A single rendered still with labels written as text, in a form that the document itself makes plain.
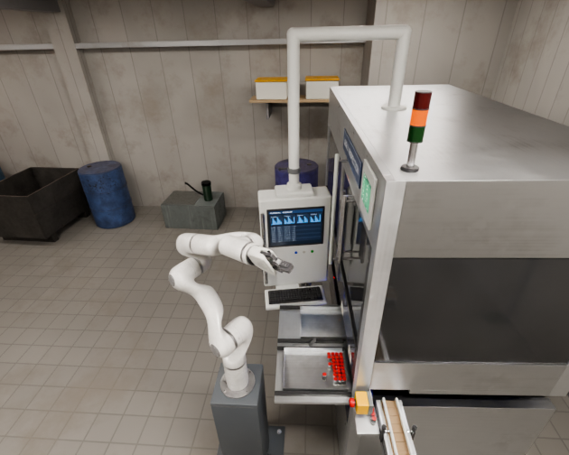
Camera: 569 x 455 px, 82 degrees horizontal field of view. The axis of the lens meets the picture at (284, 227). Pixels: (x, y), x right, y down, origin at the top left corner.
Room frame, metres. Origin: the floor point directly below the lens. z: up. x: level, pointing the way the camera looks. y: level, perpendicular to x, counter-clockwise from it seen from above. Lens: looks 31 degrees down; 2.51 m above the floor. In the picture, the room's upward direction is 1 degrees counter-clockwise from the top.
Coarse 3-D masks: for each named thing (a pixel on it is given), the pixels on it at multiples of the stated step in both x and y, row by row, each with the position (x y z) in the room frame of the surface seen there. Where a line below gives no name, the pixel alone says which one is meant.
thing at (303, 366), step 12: (288, 348) 1.30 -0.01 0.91; (300, 348) 1.30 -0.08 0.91; (312, 348) 1.30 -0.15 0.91; (324, 348) 1.29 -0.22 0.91; (336, 348) 1.29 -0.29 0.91; (288, 360) 1.24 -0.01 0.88; (300, 360) 1.24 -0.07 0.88; (312, 360) 1.24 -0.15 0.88; (324, 360) 1.23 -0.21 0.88; (288, 372) 1.16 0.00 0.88; (300, 372) 1.16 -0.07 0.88; (312, 372) 1.16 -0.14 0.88; (324, 372) 1.16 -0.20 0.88; (288, 384) 1.09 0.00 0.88; (300, 384) 1.09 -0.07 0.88; (312, 384) 1.09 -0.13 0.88; (324, 384) 1.09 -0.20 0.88
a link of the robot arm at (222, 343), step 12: (180, 264) 1.26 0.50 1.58; (192, 264) 1.26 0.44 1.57; (180, 276) 1.19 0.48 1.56; (192, 276) 1.22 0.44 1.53; (180, 288) 1.17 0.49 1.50; (192, 288) 1.18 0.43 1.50; (204, 288) 1.20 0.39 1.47; (204, 300) 1.17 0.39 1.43; (216, 300) 1.19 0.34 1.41; (204, 312) 1.15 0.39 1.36; (216, 312) 1.14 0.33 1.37; (216, 324) 1.10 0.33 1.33; (216, 336) 1.07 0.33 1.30; (228, 336) 1.08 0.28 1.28; (216, 348) 1.03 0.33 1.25; (228, 348) 1.04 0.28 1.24
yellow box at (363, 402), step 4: (356, 392) 0.94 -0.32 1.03; (360, 392) 0.94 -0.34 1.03; (364, 392) 0.94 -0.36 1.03; (368, 392) 0.94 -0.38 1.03; (356, 396) 0.92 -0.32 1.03; (360, 396) 0.92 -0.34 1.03; (364, 396) 0.92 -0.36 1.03; (368, 396) 0.92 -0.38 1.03; (356, 400) 0.91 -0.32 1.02; (360, 400) 0.90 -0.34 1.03; (364, 400) 0.90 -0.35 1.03; (368, 400) 0.90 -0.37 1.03; (356, 404) 0.90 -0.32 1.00; (360, 404) 0.88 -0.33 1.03; (364, 404) 0.88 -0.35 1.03; (368, 404) 0.88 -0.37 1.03; (372, 404) 0.88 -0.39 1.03; (356, 408) 0.89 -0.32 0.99; (360, 408) 0.88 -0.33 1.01; (364, 408) 0.88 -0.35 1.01; (368, 408) 0.88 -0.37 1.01; (372, 408) 0.88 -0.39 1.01; (356, 412) 0.88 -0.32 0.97; (360, 412) 0.88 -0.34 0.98; (364, 412) 0.88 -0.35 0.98; (368, 412) 0.88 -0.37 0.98
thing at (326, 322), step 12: (300, 312) 1.59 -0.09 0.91; (312, 312) 1.61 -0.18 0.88; (324, 312) 1.61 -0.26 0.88; (336, 312) 1.61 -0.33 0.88; (312, 324) 1.51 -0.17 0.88; (324, 324) 1.51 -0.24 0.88; (336, 324) 1.50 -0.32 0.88; (312, 336) 1.38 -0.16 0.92; (324, 336) 1.38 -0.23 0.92; (336, 336) 1.41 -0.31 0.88
